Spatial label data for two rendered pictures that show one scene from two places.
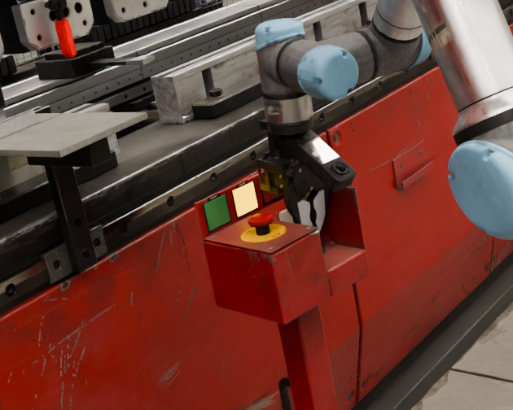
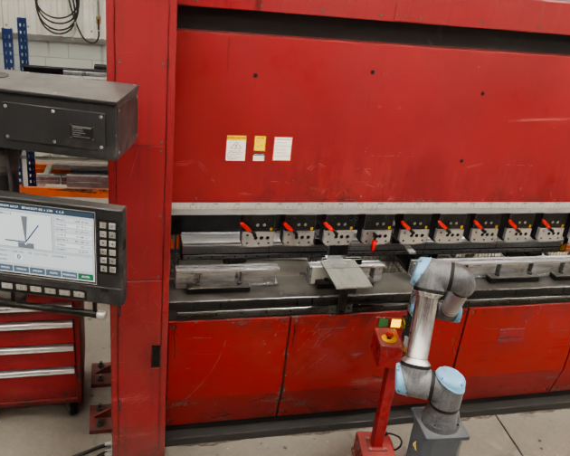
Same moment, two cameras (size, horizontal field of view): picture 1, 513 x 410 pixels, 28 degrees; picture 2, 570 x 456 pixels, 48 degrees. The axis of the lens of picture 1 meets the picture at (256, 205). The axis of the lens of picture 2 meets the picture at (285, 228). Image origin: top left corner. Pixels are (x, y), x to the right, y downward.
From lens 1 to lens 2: 1.77 m
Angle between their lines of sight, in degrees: 32
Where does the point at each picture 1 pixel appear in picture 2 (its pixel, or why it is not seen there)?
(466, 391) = (489, 427)
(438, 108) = (542, 319)
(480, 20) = (418, 337)
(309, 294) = (390, 364)
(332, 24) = (508, 267)
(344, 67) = not seen: hidden behind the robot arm
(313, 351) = (390, 378)
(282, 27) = not seen: hidden behind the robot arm
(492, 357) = (515, 422)
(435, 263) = (507, 374)
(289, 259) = (387, 351)
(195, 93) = not seen: hidden behind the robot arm
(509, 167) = (398, 376)
